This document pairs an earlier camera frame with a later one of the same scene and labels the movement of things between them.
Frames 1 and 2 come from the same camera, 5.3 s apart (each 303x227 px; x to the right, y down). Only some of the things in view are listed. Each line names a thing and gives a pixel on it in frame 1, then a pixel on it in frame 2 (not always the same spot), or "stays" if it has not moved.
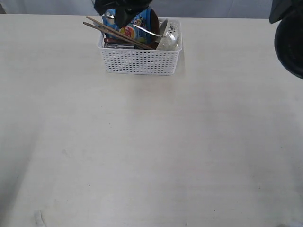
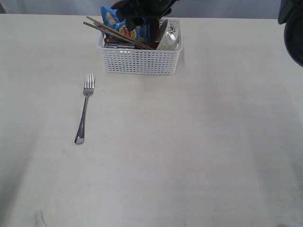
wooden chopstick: [113, 35] stays
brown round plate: [154, 37] stays
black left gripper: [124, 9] -> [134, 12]
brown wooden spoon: [113, 40] stays
